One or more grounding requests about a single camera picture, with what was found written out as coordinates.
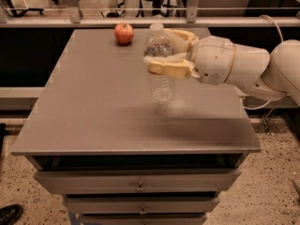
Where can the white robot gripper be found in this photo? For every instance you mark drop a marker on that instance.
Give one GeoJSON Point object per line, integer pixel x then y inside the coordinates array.
{"type": "Point", "coordinates": [213, 59]}

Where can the clear plastic water bottle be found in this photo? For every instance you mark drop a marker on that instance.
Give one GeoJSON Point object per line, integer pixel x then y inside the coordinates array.
{"type": "Point", "coordinates": [156, 49]}

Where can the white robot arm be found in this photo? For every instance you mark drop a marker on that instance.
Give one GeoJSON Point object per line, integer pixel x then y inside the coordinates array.
{"type": "Point", "coordinates": [269, 76]}

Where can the grey metal railing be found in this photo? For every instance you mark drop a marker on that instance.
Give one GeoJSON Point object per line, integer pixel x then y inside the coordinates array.
{"type": "Point", "coordinates": [141, 13]}

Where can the red apple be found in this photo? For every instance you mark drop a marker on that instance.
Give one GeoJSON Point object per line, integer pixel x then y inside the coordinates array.
{"type": "Point", "coordinates": [123, 32]}

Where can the grey drawer cabinet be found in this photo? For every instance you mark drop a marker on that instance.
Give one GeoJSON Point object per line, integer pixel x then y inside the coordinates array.
{"type": "Point", "coordinates": [96, 114]}

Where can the top grey drawer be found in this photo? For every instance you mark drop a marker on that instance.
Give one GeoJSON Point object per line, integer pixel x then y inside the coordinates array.
{"type": "Point", "coordinates": [130, 182]}

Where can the grey drawer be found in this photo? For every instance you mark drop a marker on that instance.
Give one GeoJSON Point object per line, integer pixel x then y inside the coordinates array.
{"type": "Point", "coordinates": [130, 182]}
{"type": "Point", "coordinates": [158, 219]}
{"type": "Point", "coordinates": [141, 205]}

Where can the middle grey drawer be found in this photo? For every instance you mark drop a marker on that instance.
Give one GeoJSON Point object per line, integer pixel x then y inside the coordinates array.
{"type": "Point", "coordinates": [141, 205]}

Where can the bottom grey drawer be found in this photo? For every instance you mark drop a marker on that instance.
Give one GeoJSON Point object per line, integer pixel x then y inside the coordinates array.
{"type": "Point", "coordinates": [158, 219]}

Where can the black shoe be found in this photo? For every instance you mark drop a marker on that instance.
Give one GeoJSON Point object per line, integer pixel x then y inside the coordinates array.
{"type": "Point", "coordinates": [9, 215]}

